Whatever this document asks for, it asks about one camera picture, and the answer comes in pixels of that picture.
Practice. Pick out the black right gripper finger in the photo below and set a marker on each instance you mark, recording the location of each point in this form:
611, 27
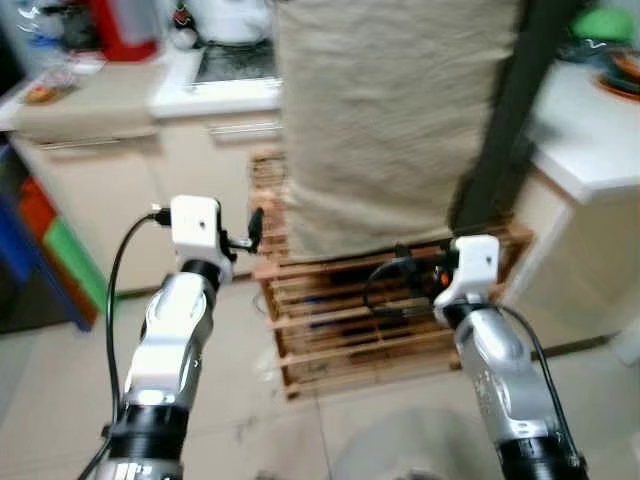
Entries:
403, 262

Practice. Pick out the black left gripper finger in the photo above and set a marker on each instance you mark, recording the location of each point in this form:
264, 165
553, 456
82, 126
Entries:
256, 228

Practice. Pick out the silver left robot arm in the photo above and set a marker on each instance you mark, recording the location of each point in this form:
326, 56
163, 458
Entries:
170, 340

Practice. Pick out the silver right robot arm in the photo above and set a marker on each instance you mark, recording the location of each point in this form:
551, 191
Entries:
500, 370

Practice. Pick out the woven fabric fridge cover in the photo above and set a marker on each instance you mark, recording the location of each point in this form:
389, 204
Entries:
390, 120

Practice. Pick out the wooden slatted rack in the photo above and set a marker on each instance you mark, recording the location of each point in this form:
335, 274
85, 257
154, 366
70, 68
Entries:
330, 345

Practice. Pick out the beige kitchen cabinet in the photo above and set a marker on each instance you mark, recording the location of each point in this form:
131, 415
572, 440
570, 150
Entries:
120, 200

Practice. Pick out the green cutting board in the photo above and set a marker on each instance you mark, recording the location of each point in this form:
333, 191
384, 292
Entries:
78, 265

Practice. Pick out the gas hob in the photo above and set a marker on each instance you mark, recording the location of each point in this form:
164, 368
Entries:
235, 62

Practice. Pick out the red cutting board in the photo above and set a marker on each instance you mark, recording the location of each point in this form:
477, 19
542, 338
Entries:
38, 210

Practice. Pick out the beige counter cloth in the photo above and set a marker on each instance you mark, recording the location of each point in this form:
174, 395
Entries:
90, 100

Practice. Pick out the white topped counter cabinet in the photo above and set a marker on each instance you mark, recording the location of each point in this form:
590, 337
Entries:
590, 140

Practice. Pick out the white floor object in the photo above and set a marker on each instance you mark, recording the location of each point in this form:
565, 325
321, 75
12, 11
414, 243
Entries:
627, 345

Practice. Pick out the small black kitchen item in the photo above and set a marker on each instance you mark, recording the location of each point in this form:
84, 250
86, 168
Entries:
183, 30

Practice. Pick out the teal bowl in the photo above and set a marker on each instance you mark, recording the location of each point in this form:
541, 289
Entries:
628, 80

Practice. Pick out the orange plate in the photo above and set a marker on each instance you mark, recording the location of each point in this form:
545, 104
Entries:
612, 90

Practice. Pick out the orange bowl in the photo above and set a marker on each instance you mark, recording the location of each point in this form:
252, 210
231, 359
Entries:
630, 64

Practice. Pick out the green round object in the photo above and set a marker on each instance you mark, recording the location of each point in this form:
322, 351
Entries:
603, 25

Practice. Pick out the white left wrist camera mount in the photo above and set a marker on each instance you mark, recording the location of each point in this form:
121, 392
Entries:
195, 228

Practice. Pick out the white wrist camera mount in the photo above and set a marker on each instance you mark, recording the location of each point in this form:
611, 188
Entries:
195, 228
475, 262

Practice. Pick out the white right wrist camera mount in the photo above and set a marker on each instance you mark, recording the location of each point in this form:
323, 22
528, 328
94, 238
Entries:
475, 262

